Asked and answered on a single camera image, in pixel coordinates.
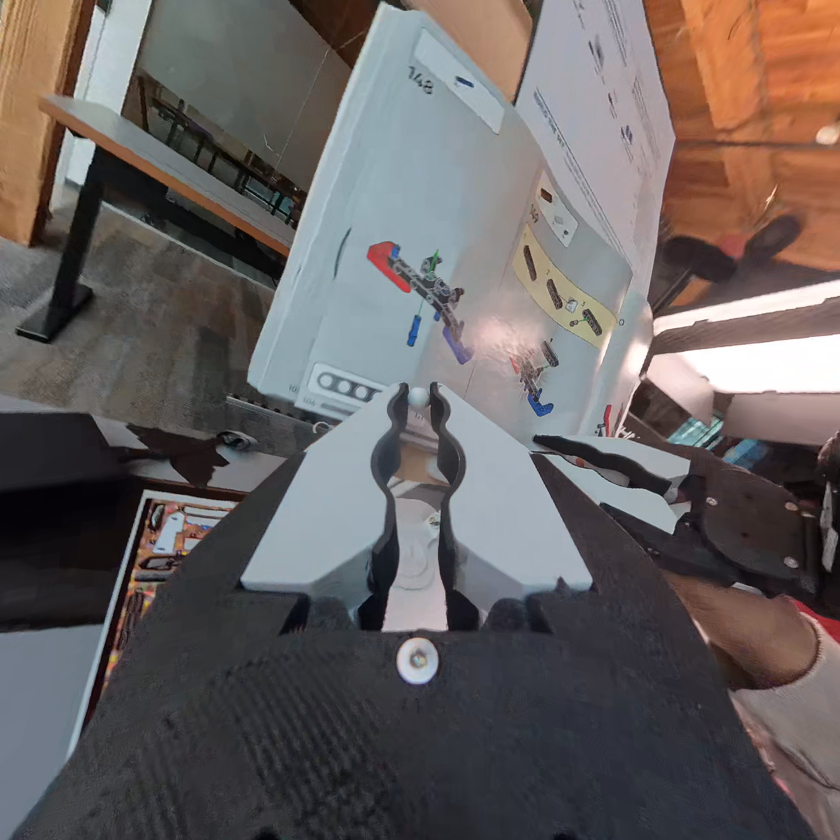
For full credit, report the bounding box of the white light panel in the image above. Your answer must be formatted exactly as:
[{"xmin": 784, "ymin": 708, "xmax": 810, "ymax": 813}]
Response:
[{"xmin": 646, "ymin": 282, "xmax": 840, "ymax": 434}]

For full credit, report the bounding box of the background grey table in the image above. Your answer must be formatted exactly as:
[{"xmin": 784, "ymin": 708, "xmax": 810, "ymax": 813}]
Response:
[{"xmin": 16, "ymin": 95, "xmax": 296, "ymax": 343}]

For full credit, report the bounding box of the sticker sheet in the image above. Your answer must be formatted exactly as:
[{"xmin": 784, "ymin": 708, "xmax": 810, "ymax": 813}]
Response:
[{"xmin": 66, "ymin": 489, "xmax": 244, "ymax": 756}]

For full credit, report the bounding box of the printed task sheet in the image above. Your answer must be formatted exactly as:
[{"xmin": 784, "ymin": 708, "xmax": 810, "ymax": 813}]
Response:
[{"xmin": 515, "ymin": 0, "xmax": 677, "ymax": 303}]

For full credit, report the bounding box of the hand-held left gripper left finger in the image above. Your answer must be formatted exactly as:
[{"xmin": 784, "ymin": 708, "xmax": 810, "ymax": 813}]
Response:
[{"xmin": 240, "ymin": 382, "xmax": 411, "ymax": 631}]

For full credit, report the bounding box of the person's right forearm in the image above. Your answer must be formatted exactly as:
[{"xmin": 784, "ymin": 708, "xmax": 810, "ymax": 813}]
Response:
[{"xmin": 727, "ymin": 613, "xmax": 840, "ymax": 840}]

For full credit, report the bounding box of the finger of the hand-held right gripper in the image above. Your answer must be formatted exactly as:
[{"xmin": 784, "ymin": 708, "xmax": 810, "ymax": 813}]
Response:
[
  {"xmin": 532, "ymin": 433, "xmax": 694, "ymax": 494},
  {"xmin": 543, "ymin": 453, "xmax": 678, "ymax": 535}
]

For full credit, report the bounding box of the frosted glass partition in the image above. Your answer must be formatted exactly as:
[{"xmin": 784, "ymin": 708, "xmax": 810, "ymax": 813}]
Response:
[{"xmin": 134, "ymin": 0, "xmax": 355, "ymax": 217}]

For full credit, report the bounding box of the instruction booklet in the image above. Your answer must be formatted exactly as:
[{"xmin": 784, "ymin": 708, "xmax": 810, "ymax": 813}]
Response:
[{"xmin": 248, "ymin": 7, "xmax": 651, "ymax": 437}]

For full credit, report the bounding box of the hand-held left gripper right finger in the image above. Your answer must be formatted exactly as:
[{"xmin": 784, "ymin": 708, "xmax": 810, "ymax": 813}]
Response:
[{"xmin": 428, "ymin": 382, "xmax": 594, "ymax": 631}]

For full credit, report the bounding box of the person's right hand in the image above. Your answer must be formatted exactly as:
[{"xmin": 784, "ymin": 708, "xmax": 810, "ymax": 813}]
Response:
[{"xmin": 661, "ymin": 571, "xmax": 823, "ymax": 691}]

